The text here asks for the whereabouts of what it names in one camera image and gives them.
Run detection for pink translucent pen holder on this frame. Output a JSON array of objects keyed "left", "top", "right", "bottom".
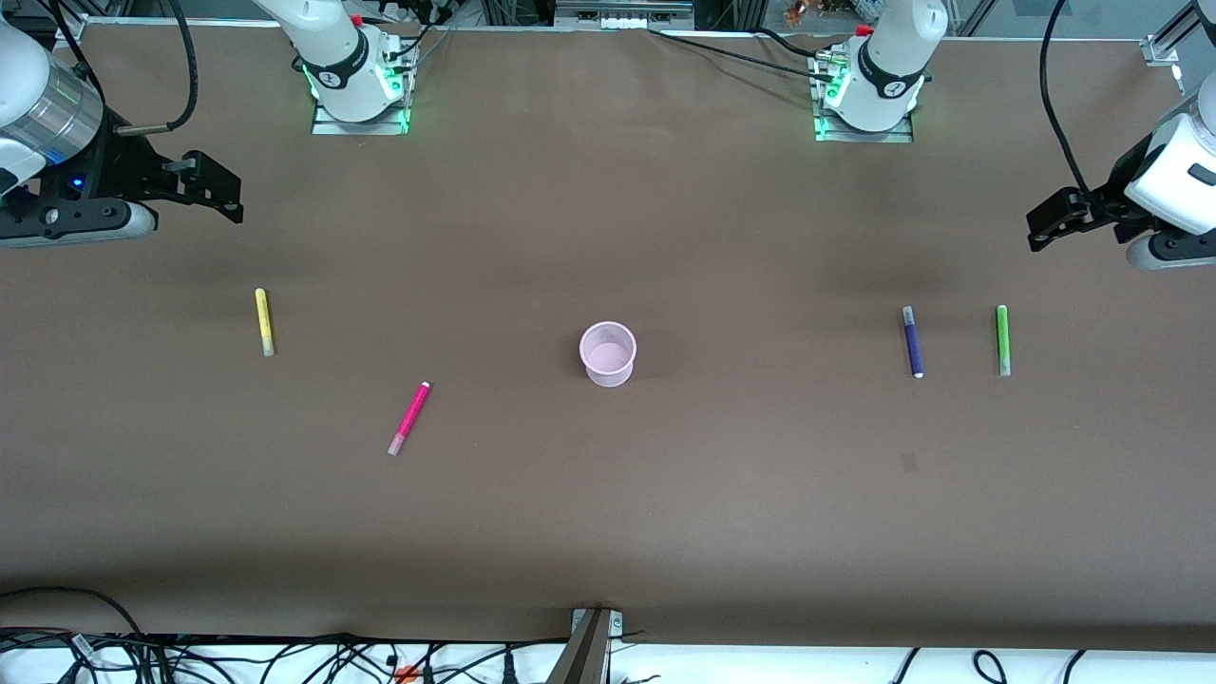
[{"left": 579, "top": 321, "right": 637, "bottom": 388}]

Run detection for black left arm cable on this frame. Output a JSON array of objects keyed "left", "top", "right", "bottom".
[{"left": 1039, "top": 0, "right": 1108, "bottom": 205}]

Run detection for grey metal rack device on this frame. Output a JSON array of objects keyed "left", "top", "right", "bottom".
[{"left": 555, "top": 0, "right": 696, "bottom": 31}]

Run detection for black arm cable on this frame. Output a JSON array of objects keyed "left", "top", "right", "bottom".
[
  {"left": 1039, "top": 0, "right": 1108, "bottom": 205},
  {"left": 43, "top": 0, "right": 200, "bottom": 136}
]

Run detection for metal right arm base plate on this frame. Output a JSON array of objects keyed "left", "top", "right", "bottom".
[{"left": 311, "top": 95, "right": 412, "bottom": 137}]

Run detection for black cables across table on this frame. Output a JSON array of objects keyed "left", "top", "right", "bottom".
[{"left": 646, "top": 26, "right": 848, "bottom": 85}]

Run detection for metal table edge bracket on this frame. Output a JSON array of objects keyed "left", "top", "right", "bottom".
[{"left": 546, "top": 608, "right": 625, "bottom": 684}]

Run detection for pink highlighter pen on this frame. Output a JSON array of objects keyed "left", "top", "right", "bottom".
[{"left": 387, "top": 381, "right": 433, "bottom": 457}]

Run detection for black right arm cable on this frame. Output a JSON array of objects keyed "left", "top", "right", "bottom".
[{"left": 43, "top": 0, "right": 200, "bottom": 136}]

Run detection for purple highlighter pen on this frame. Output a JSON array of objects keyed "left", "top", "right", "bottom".
[{"left": 901, "top": 305, "right": 926, "bottom": 380}]

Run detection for black floor cable loop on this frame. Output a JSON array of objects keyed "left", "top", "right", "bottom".
[{"left": 0, "top": 586, "right": 145, "bottom": 639}]

